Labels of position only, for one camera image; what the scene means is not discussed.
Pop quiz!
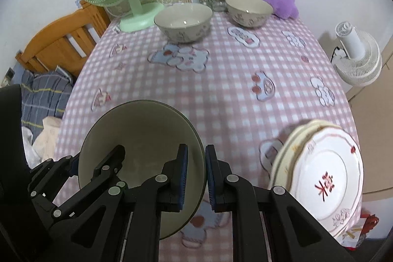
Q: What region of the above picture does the wooden bed headboard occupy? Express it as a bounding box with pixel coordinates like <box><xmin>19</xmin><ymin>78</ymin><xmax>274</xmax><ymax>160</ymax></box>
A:
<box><xmin>15</xmin><ymin>0</ymin><xmax>110</xmax><ymax>77</ymax></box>

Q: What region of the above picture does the white red floral plate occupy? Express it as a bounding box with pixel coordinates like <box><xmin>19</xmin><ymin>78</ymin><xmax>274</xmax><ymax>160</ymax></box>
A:
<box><xmin>289</xmin><ymin>127</ymin><xmax>364</xmax><ymax>238</ymax></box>

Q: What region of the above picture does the pink checkered tablecloth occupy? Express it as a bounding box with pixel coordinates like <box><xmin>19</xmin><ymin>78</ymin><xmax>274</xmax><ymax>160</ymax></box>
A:
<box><xmin>55</xmin><ymin>13</ymin><xmax>357</xmax><ymax>188</ymax></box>

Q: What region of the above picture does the yellow floral plate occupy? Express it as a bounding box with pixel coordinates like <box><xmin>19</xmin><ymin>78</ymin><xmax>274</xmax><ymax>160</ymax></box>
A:
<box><xmin>260</xmin><ymin>120</ymin><xmax>341</xmax><ymax>190</ymax></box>

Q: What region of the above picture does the white floor fan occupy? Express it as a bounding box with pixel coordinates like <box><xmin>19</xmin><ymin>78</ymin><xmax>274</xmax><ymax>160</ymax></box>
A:
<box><xmin>331</xmin><ymin>21</ymin><xmax>383</xmax><ymax>87</ymax></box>

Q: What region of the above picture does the cream crumpled cloth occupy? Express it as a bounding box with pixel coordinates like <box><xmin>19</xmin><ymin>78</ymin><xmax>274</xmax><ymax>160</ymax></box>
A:
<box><xmin>33</xmin><ymin>116</ymin><xmax>62</xmax><ymax>162</ymax></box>

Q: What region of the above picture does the blue plaid pillow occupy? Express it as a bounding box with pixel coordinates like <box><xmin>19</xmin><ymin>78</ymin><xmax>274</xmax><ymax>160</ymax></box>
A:
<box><xmin>20</xmin><ymin>69</ymin><xmax>73</xmax><ymax>139</ymax></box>

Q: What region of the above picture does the beige bowl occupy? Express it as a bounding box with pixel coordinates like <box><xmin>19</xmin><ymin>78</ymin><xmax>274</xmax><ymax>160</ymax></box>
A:
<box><xmin>154</xmin><ymin>3</ymin><xmax>213</xmax><ymax>43</ymax></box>
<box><xmin>78</xmin><ymin>100</ymin><xmax>206</xmax><ymax>239</ymax></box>

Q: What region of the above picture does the white plastic bag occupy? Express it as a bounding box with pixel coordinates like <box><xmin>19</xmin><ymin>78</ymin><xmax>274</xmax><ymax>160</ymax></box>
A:
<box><xmin>21</xmin><ymin>126</ymin><xmax>41</xmax><ymax>169</ymax></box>

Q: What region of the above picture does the black fan power cable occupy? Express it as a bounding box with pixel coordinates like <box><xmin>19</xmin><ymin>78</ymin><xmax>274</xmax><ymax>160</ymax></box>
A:
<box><xmin>330</xmin><ymin>46</ymin><xmax>345</xmax><ymax>60</ymax></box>

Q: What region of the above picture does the red snack package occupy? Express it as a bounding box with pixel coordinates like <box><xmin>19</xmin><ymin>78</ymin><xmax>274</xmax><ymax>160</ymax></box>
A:
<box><xmin>342</xmin><ymin>213</ymin><xmax>379</xmax><ymax>251</ymax></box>

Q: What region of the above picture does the beige bowl wall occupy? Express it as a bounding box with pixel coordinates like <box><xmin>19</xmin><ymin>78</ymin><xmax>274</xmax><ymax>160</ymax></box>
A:
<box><xmin>226</xmin><ymin>0</ymin><xmax>274</xmax><ymax>28</ymax></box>

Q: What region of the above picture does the wall power socket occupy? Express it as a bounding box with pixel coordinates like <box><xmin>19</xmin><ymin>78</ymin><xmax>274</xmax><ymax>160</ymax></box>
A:
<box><xmin>5</xmin><ymin>68</ymin><xmax>15</xmax><ymax>82</ymax></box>

